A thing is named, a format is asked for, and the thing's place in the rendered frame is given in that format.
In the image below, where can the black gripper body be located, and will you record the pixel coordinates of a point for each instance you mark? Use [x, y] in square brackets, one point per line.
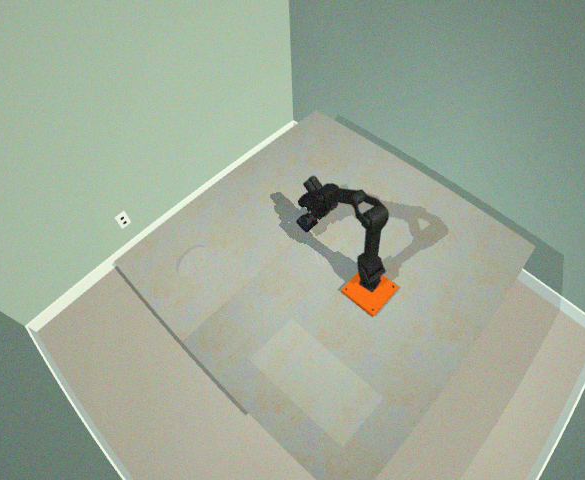
[307, 223]

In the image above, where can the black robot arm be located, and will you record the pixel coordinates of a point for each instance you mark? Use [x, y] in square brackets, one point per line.
[370, 266]

